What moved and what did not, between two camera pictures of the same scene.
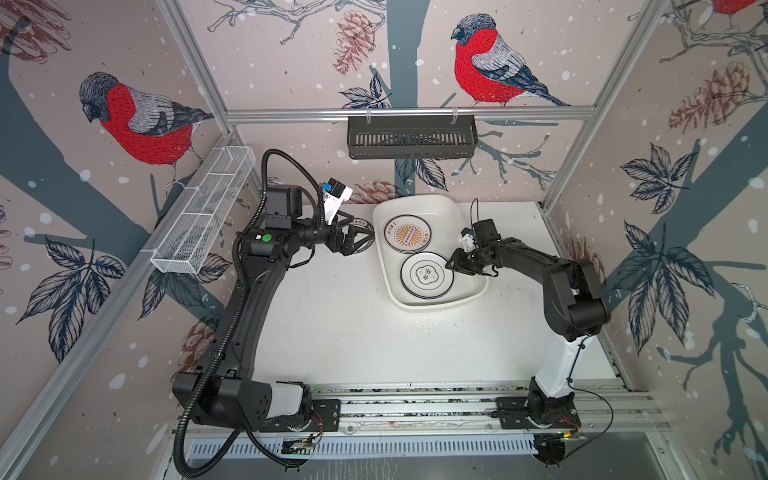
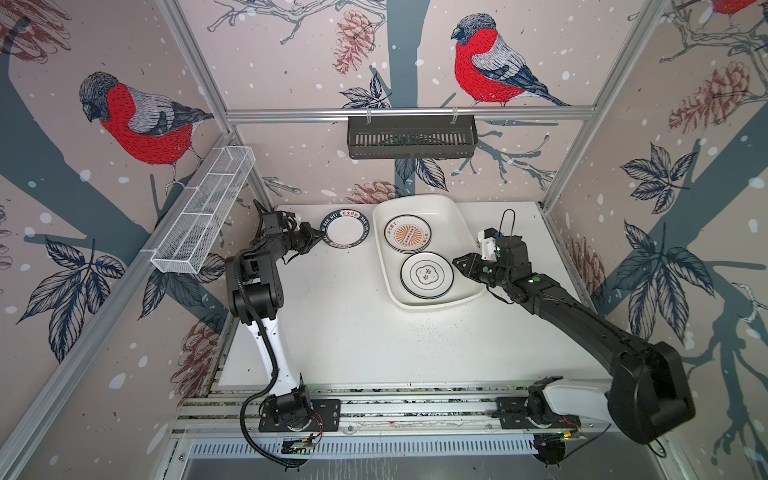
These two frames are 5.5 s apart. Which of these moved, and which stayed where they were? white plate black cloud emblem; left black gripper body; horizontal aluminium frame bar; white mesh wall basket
Moved: left black gripper body
Stayed: horizontal aluminium frame bar; white mesh wall basket; white plate black cloud emblem
